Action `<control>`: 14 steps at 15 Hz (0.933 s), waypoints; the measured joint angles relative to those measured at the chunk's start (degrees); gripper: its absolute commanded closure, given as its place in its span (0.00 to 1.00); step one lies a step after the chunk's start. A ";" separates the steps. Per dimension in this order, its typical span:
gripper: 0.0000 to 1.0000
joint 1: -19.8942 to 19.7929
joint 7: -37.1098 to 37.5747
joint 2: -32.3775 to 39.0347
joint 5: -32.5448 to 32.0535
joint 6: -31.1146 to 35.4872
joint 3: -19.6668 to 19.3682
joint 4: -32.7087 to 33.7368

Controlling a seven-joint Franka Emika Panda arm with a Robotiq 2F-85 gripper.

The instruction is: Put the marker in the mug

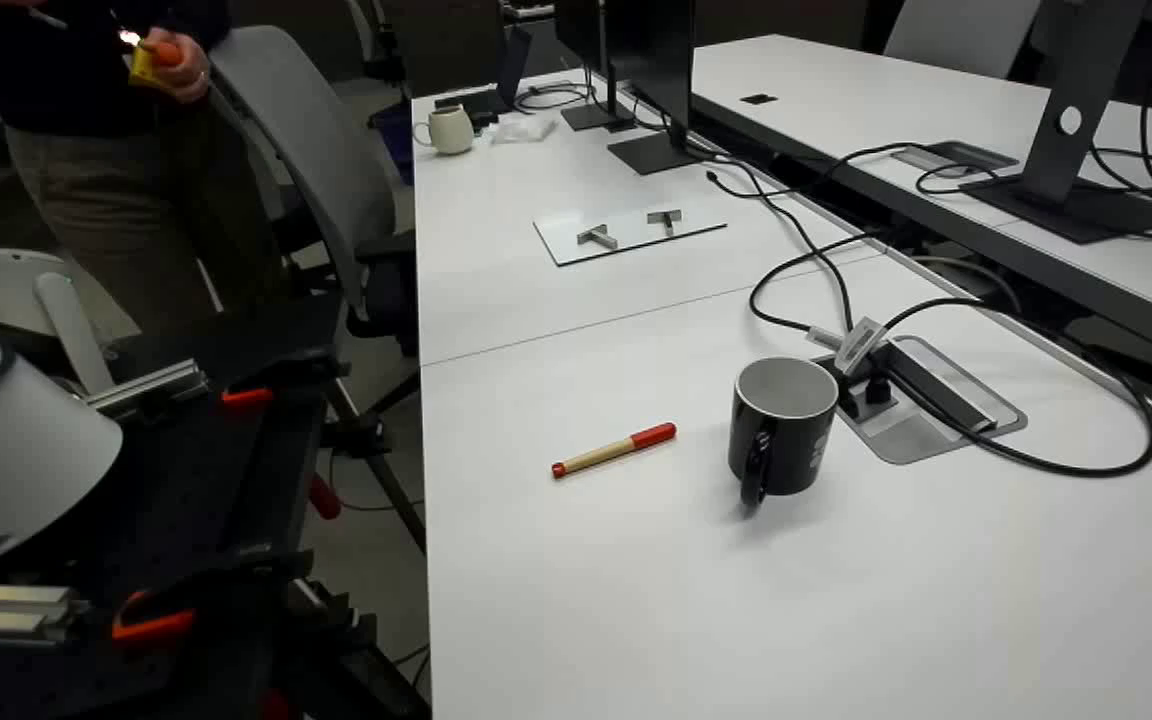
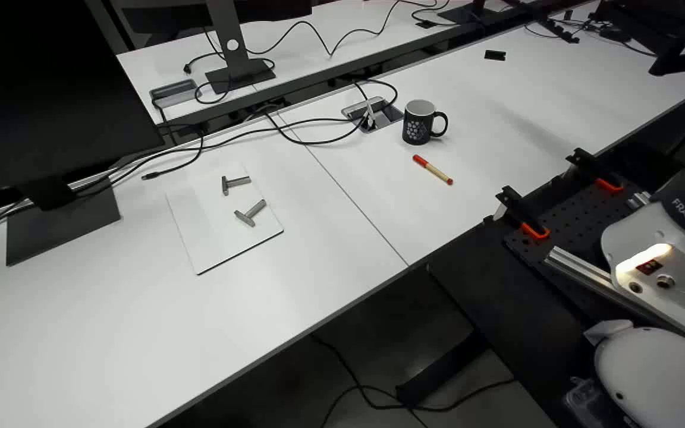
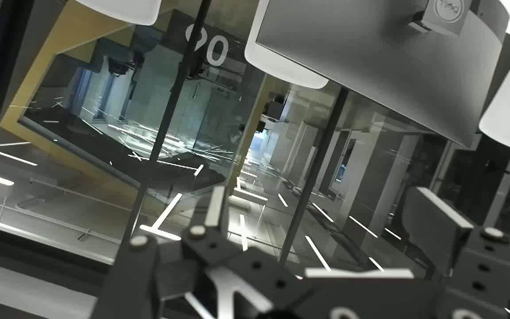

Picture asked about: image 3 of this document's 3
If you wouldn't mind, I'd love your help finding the grey backed computer monitor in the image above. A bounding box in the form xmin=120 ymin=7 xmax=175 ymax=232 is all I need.
xmin=253 ymin=0 xmax=510 ymax=150

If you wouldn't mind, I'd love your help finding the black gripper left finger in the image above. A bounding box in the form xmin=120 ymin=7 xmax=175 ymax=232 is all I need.
xmin=92 ymin=221 xmax=306 ymax=319

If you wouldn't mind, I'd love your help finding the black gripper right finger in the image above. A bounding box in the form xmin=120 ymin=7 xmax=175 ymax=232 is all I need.
xmin=401 ymin=184 xmax=510 ymax=319

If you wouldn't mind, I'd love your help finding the black window frame post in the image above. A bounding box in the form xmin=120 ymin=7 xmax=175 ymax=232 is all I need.
xmin=129 ymin=0 xmax=214 ymax=237
xmin=277 ymin=86 xmax=350 ymax=264

